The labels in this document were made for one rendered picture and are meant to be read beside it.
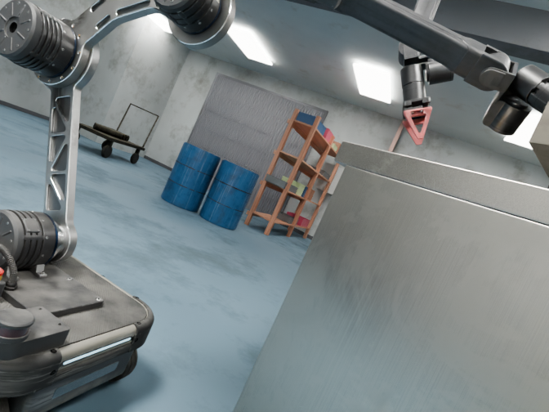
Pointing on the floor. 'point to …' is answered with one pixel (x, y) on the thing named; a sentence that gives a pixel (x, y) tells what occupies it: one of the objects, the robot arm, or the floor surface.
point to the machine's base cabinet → (410, 309)
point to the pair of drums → (212, 214)
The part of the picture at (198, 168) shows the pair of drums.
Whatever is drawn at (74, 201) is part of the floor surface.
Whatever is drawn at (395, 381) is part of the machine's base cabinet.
